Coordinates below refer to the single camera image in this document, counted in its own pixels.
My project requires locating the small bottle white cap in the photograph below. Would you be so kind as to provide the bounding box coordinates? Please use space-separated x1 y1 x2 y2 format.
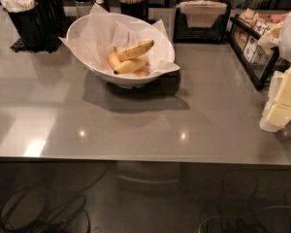
95 0 108 10

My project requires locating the white bowl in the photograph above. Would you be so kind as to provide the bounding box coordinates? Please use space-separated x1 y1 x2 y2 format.
65 13 177 89

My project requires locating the orange banana underneath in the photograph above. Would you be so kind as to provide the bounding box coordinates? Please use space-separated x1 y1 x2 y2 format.
134 68 149 77

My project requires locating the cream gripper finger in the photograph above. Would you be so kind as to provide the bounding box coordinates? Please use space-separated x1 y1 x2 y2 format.
259 67 291 132

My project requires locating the black napkin dispenser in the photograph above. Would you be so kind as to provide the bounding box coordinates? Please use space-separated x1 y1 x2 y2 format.
173 0 231 44

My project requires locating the black stirrer cup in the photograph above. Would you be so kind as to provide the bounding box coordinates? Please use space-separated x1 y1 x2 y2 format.
120 1 147 20

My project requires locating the black condiment packet rack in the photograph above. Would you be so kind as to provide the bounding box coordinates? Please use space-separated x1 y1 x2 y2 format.
227 11 289 90

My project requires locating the orange banana at left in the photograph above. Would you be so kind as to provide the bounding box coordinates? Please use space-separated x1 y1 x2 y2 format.
108 47 121 69

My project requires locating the black cutlery holder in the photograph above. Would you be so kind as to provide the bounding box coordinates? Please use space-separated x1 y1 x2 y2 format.
3 0 65 47

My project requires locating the black mat under holder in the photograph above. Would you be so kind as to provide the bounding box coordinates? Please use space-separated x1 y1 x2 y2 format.
11 16 77 53

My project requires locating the yellow banana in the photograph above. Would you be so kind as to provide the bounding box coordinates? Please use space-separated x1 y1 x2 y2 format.
117 40 154 61
113 58 146 75

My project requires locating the white paper liner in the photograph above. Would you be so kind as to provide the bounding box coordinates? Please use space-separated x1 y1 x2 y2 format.
58 3 181 80

